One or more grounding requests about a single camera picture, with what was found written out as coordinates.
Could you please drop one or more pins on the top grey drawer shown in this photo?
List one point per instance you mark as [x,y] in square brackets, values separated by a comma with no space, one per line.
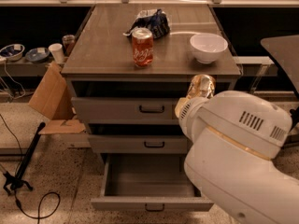
[101,110]

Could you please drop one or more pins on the blue chip bag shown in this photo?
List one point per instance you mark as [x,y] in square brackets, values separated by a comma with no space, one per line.
[153,19]

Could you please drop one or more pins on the red soda can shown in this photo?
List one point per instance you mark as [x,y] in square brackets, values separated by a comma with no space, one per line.
[142,42]

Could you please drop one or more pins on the white paper cup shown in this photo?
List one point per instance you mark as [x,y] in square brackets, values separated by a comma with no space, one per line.
[57,52]

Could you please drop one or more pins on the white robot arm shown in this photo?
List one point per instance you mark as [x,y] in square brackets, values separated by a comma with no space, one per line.
[235,136]

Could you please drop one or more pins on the grey low shelf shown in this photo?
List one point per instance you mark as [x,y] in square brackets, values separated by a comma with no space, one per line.
[23,68]

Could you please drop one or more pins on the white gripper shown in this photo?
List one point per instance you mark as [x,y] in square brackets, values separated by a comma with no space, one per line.
[189,110]

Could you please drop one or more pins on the black table with legs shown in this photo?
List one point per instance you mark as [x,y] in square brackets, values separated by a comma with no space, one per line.
[284,52]

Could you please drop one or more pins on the brown glass jar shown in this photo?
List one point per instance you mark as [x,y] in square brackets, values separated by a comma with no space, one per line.
[69,42]

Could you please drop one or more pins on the middle grey drawer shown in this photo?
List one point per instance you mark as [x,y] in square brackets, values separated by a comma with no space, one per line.
[150,144]

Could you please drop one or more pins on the grey drawer cabinet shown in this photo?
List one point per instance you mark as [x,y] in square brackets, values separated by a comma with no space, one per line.
[101,64]

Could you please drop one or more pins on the grey drawer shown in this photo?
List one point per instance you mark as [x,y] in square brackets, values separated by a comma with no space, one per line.
[148,182]
[150,144]
[101,110]

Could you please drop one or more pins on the cardboard box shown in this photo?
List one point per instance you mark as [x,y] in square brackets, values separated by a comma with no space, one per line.
[53,101]

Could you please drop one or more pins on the black tripod stand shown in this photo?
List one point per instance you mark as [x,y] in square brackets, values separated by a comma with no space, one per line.
[14,182]

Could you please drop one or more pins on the blue bowl left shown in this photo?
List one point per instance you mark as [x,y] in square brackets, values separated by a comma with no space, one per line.
[12,52]

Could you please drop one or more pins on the white bowl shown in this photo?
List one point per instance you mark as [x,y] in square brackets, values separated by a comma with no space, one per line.
[207,47]

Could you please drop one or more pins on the bottom grey drawer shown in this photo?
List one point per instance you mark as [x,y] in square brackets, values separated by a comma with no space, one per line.
[148,182]

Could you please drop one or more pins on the blue bowl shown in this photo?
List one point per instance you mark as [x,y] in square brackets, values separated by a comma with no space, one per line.
[37,55]
[12,52]

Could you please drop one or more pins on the blue bowl right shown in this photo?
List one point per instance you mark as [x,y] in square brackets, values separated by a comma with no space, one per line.
[37,55]

